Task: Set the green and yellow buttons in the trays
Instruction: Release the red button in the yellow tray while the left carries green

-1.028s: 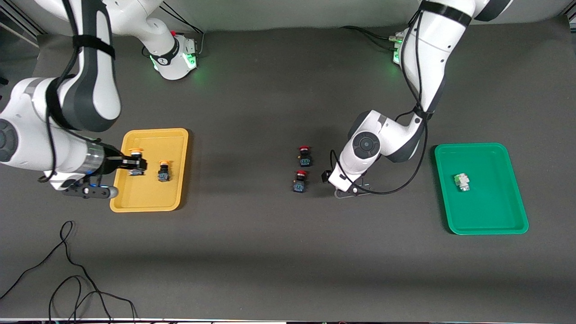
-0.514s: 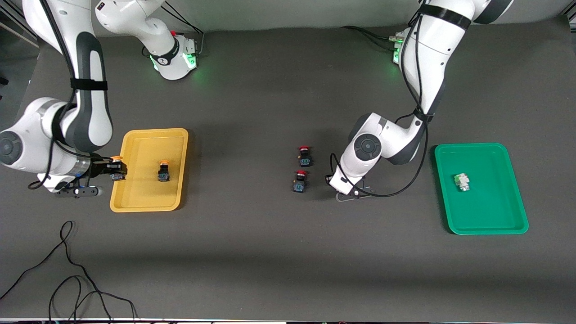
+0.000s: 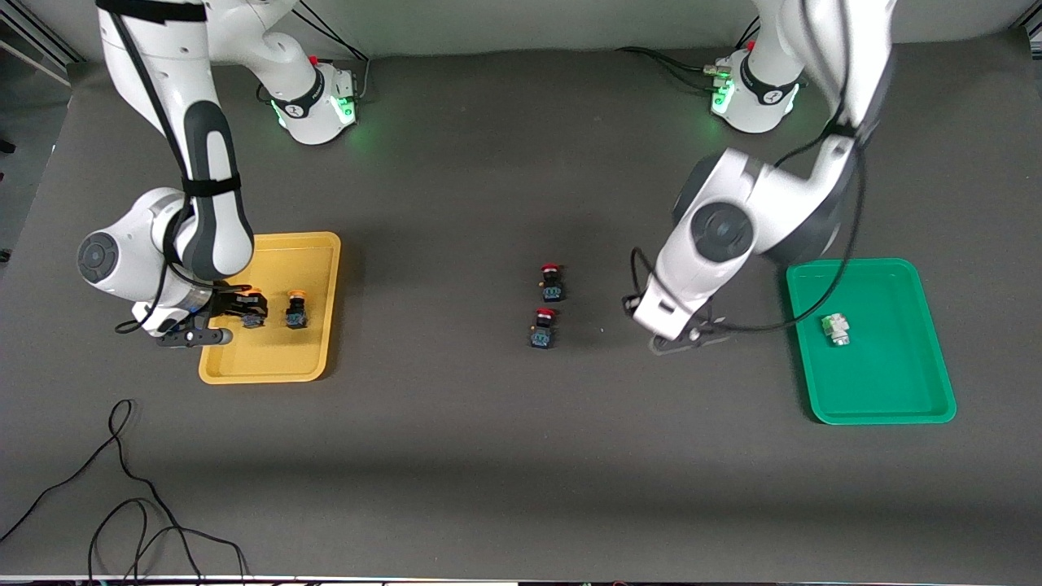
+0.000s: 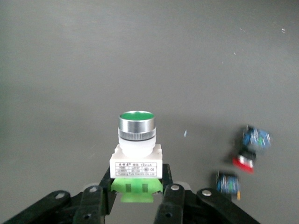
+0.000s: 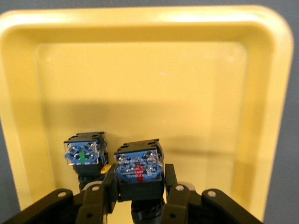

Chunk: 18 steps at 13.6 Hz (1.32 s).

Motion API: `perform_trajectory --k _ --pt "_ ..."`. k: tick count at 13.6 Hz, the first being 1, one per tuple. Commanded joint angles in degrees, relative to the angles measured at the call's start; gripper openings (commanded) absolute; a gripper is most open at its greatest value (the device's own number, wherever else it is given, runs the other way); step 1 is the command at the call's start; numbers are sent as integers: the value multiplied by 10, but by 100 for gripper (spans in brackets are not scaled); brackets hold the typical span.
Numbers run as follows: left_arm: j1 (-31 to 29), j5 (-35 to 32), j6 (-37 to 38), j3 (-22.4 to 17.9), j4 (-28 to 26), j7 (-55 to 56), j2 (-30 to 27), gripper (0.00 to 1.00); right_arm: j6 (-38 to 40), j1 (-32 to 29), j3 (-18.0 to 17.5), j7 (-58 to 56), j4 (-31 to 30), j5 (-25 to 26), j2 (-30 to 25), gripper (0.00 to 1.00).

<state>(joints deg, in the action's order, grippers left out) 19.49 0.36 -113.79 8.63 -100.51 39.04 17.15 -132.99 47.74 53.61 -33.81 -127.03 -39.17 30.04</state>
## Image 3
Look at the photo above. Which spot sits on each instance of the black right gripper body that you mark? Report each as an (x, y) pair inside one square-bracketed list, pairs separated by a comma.
[(225, 303)]

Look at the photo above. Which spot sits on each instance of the yellow push button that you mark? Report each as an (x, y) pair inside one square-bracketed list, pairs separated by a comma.
[(295, 313), (253, 320)]

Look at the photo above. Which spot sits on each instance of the green push button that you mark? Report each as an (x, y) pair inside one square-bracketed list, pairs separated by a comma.
[(836, 330)]

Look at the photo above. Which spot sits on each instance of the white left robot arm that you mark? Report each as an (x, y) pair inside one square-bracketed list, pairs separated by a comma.
[(733, 228)]

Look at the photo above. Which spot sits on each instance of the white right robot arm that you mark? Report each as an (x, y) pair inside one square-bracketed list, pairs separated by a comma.
[(163, 81)]

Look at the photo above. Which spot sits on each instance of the yellow plastic tray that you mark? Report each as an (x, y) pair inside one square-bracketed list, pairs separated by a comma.
[(277, 358)]

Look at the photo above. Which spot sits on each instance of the red push button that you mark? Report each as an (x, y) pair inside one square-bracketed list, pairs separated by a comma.
[(551, 282), (543, 329)]

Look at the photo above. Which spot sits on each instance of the green plastic tray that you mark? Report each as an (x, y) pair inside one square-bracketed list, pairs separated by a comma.
[(887, 374)]

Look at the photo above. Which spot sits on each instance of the grey metal frame rail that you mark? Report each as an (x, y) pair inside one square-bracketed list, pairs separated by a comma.
[(37, 63)]

